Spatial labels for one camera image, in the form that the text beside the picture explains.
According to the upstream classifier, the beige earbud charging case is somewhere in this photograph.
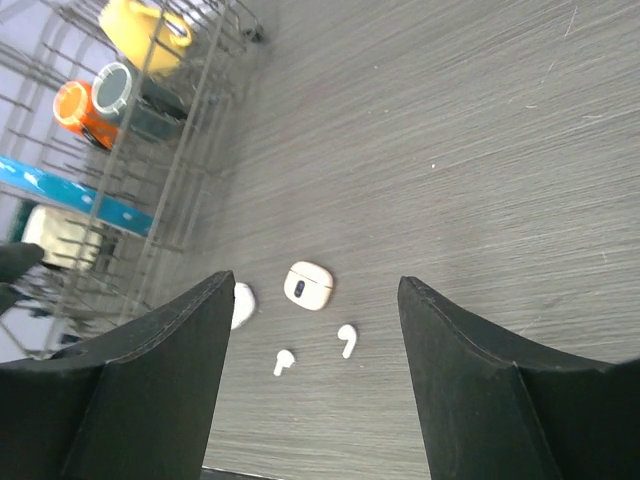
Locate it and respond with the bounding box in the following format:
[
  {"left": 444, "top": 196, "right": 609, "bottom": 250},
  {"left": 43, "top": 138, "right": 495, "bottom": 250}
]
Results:
[{"left": 283, "top": 261, "right": 334, "bottom": 311}]

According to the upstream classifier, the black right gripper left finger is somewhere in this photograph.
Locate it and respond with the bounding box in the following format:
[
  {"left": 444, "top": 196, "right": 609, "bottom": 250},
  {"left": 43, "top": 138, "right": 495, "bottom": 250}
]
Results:
[{"left": 1, "top": 271, "right": 235, "bottom": 479}]

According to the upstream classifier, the white earbud charging case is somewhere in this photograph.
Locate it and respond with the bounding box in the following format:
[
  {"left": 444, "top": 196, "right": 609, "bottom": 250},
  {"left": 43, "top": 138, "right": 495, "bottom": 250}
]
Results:
[{"left": 231, "top": 282, "right": 257, "bottom": 330}]

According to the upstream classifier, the blue plate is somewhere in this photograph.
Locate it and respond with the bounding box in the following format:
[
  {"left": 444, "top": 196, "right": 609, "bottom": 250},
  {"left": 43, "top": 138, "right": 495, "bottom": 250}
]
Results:
[{"left": 1, "top": 156, "right": 153, "bottom": 237}]

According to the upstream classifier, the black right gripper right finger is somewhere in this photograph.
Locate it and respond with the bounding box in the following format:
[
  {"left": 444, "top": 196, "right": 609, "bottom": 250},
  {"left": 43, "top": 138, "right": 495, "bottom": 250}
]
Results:
[{"left": 397, "top": 276, "right": 639, "bottom": 479}]

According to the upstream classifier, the orange mug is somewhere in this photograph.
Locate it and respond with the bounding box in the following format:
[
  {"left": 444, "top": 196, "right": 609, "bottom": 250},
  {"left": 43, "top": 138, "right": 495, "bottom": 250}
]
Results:
[{"left": 52, "top": 80, "right": 118, "bottom": 151}]

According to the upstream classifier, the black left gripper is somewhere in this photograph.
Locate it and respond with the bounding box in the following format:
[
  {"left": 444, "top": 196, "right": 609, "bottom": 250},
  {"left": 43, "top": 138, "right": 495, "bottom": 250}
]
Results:
[{"left": 1, "top": 242, "right": 44, "bottom": 314}]

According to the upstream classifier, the grey wire dish rack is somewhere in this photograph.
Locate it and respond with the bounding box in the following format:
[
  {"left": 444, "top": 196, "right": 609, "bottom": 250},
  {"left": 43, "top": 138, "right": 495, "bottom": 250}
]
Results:
[{"left": 1, "top": 1, "right": 265, "bottom": 362}]

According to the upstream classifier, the white earbud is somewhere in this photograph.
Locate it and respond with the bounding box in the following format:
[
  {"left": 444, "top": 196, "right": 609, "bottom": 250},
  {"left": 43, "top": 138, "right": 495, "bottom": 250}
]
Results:
[
  {"left": 273, "top": 349, "right": 296, "bottom": 377},
  {"left": 337, "top": 324, "right": 358, "bottom": 359}
]

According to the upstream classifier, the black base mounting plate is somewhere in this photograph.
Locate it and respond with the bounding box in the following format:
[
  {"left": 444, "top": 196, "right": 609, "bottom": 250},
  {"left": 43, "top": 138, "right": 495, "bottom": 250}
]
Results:
[{"left": 200, "top": 467, "right": 274, "bottom": 480}]

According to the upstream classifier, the cream ribbed mug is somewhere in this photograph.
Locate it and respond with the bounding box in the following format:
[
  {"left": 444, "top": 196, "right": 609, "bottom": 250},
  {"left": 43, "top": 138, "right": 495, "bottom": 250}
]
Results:
[{"left": 21, "top": 205, "right": 103, "bottom": 271}]

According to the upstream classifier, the yellow mug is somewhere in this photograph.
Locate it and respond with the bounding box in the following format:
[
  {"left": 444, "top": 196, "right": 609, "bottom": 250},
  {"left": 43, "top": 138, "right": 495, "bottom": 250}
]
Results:
[{"left": 98, "top": 0, "right": 194, "bottom": 74}]

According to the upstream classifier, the white earbud left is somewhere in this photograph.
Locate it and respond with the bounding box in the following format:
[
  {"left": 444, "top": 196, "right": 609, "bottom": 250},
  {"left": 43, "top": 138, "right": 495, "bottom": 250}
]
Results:
[{"left": 273, "top": 349, "right": 296, "bottom": 377}]

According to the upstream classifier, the grey mug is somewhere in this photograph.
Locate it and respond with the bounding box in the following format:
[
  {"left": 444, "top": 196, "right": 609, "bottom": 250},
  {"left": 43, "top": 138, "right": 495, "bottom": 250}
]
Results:
[{"left": 91, "top": 60, "right": 188, "bottom": 142}]

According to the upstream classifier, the white earbud right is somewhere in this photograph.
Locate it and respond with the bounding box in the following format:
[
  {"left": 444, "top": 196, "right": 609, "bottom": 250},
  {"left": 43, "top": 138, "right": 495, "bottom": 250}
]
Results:
[{"left": 337, "top": 324, "right": 358, "bottom": 359}]

